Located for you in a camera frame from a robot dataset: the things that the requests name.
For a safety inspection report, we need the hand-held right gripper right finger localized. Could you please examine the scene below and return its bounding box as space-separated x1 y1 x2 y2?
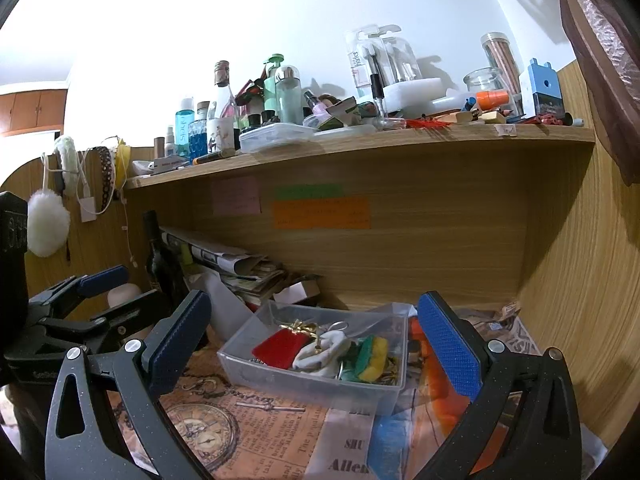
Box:
405 291 583 480

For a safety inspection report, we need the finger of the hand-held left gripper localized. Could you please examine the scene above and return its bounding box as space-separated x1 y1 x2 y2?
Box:
30 266 130 318
45 291 176 348

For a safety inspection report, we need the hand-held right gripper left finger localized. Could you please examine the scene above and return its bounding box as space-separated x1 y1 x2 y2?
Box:
45 290 212 480

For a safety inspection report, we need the yellow soft sponge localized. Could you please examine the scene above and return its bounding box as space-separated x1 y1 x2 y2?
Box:
357 337 390 383

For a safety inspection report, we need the green fabric scrunchie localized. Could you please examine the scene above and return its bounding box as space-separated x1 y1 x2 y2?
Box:
342 337 376 381

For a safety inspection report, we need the red pouch with chain trim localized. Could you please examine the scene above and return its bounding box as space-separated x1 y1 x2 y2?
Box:
252 330 311 368

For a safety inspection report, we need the clear plastic storage box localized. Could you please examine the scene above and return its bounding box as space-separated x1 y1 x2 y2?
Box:
217 300 418 416

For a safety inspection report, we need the cream plastic bottle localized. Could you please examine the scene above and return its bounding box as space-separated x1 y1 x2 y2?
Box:
107 284 141 311

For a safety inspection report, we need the translucent plastic sheet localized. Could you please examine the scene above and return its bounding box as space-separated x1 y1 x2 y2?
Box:
200 265 261 341

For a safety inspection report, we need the dark wine bottle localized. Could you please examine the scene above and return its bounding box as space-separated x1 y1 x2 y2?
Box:
142 210 188 306

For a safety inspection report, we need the white fluffy pompom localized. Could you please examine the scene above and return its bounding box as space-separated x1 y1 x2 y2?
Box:
26 189 71 258

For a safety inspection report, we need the stack of newspapers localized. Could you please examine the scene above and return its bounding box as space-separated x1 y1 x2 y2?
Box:
160 226 288 306

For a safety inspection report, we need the brown braided headband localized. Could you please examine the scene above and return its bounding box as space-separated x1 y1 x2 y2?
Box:
97 146 117 211

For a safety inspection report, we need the white fluffy headband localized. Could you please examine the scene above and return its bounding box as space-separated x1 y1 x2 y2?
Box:
54 135 81 193

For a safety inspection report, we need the yellow round object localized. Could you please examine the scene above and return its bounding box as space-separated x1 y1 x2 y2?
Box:
114 142 133 181

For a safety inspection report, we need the printed paper table cover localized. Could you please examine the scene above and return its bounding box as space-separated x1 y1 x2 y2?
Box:
107 305 606 480

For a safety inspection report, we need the small cardboard box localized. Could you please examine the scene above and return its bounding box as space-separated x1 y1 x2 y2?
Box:
272 280 321 306

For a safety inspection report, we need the small white carton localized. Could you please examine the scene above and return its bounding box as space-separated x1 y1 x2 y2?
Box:
150 155 193 175

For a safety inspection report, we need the pink sticky note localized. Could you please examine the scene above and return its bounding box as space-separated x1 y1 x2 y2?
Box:
211 176 262 217

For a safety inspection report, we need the black marker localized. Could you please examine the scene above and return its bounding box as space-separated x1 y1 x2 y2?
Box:
192 149 236 165

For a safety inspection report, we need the blue mouthwash bottle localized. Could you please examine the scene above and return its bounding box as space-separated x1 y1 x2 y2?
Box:
175 97 196 158

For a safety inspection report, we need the clear bottle with blue beads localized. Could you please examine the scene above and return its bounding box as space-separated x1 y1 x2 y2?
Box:
192 101 211 158

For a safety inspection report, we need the orange sticky note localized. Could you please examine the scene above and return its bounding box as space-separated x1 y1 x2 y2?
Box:
272 197 372 231

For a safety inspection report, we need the tall clear illustrated bottle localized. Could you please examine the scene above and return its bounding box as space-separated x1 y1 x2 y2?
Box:
207 60 238 157

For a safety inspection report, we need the green sticky note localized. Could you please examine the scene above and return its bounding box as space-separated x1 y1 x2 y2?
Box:
275 185 345 200

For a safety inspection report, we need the wooden shelf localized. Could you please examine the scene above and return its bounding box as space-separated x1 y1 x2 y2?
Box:
122 125 597 191

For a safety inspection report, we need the clear lidded plastic container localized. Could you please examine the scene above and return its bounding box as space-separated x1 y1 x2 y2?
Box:
239 125 317 153

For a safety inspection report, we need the mint green pump bottle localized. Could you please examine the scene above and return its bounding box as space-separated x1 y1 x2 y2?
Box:
262 53 291 121

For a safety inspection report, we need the clear bottle with silver cap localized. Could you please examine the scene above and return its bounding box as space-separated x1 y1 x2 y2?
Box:
275 66 302 123

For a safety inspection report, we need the glass jar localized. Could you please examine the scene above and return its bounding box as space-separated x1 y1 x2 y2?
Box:
462 67 506 103

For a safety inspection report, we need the blue pencil sharpener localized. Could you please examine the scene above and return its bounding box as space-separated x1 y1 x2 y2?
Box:
519 57 566 118

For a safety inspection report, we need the clear tube of pencils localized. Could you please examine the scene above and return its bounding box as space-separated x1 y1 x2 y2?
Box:
481 32 523 96

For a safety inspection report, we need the clear blister pack with tools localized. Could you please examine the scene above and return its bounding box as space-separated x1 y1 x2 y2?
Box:
382 35 423 86

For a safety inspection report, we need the clear blister pack with brush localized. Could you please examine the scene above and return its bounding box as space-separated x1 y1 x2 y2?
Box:
345 25 401 98

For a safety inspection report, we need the mauve striped curtain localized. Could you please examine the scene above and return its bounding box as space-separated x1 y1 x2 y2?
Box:
560 0 640 186

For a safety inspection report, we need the wooden wall cabinet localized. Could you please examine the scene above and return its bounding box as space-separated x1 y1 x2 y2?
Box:
0 89 68 137

